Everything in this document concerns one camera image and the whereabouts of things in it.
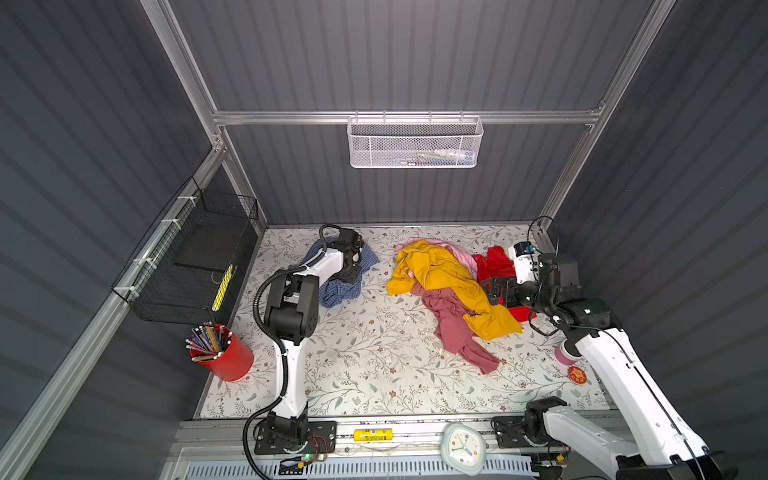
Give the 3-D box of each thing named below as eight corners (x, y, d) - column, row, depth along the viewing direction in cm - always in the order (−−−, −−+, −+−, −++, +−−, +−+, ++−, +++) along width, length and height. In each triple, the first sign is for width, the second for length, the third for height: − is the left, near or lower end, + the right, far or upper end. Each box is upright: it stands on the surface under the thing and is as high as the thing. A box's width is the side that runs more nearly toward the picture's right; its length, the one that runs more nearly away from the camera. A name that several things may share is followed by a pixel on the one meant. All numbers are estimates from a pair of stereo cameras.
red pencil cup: (209, 382, 85) (177, 361, 72) (222, 347, 91) (194, 323, 78) (248, 382, 85) (223, 361, 72) (259, 347, 91) (237, 323, 78)
